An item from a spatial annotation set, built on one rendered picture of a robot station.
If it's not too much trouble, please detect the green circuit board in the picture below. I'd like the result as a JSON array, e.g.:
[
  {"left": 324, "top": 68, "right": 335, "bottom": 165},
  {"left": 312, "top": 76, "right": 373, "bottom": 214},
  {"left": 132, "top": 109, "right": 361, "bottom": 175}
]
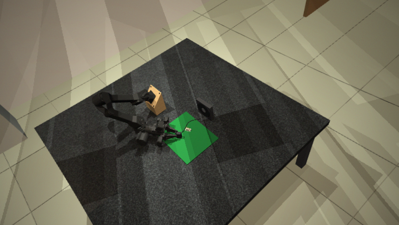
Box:
[{"left": 163, "top": 112, "right": 219, "bottom": 164}]

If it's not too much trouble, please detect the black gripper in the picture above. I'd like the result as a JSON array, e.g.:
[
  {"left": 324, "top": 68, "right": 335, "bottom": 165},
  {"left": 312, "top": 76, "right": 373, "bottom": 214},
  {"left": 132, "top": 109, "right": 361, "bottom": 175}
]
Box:
[{"left": 150, "top": 117, "right": 178, "bottom": 147}]

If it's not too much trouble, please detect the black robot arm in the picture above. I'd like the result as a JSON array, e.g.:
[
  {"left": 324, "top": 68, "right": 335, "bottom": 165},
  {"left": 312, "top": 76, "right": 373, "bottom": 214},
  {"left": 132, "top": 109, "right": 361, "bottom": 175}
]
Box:
[{"left": 92, "top": 89, "right": 164, "bottom": 146}]

